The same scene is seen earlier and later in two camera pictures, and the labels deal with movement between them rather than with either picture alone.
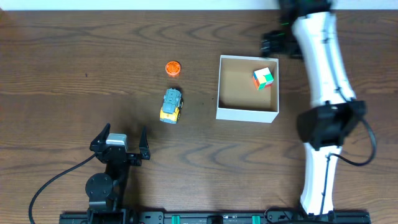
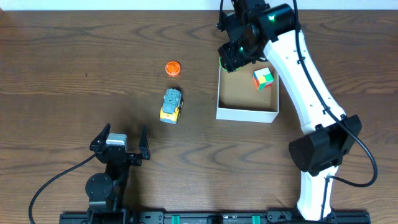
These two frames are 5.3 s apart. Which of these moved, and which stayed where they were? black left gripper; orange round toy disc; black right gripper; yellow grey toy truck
Moved: black right gripper
Stayed: black left gripper; orange round toy disc; yellow grey toy truck
